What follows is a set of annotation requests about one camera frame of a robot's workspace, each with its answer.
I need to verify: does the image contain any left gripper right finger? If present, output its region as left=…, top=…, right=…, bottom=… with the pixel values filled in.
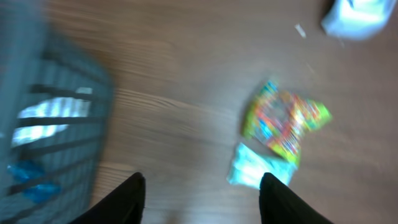
left=259, top=172, right=331, bottom=224

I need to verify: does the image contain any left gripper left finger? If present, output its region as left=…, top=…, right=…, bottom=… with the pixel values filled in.
left=70, top=172, right=146, bottom=224

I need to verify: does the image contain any light teal snack packet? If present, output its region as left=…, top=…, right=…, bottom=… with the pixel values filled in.
left=226, top=143, right=297, bottom=189

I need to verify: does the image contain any green Haribo gummy bag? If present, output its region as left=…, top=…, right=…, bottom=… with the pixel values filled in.
left=242, top=80, right=332, bottom=166

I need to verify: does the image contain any blue snack bar wrapper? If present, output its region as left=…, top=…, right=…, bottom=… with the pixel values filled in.
left=7, top=160, right=61, bottom=203

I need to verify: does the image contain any white barcode scanner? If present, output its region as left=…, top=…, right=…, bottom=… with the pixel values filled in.
left=321, top=0, right=397, bottom=41

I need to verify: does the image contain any grey plastic shopping basket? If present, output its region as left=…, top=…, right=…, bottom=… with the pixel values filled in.
left=1, top=1, right=114, bottom=223

